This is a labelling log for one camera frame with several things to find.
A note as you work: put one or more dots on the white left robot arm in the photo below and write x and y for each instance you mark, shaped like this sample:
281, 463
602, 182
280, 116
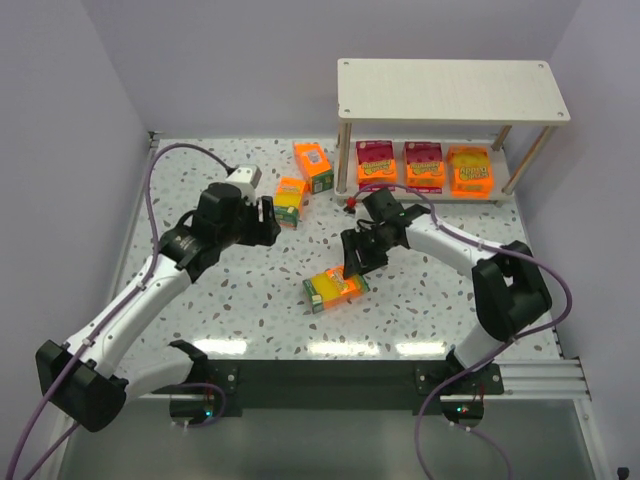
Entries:
79, 377

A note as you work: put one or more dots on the orange green Scrub Daddy box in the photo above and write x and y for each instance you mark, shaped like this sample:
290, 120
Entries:
314, 166

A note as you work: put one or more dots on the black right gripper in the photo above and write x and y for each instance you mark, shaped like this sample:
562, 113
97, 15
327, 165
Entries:
364, 245

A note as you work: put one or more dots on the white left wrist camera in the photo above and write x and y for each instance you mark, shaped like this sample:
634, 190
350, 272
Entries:
246, 178

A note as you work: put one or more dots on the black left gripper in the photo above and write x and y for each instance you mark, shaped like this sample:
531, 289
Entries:
263, 220

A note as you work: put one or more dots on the orange magenta Scrub Mommy box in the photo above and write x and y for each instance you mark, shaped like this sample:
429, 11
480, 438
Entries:
376, 162

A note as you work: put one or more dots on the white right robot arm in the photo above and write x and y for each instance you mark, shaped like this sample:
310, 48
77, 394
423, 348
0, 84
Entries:
509, 291

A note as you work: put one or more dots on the white two-tier shelf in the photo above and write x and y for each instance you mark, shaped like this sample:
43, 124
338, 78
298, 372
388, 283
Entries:
511, 107

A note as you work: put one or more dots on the sponge daddy box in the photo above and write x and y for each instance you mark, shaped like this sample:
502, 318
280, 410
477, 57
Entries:
288, 201
331, 288

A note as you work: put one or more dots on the aluminium frame rail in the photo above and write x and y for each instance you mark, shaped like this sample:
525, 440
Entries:
537, 369

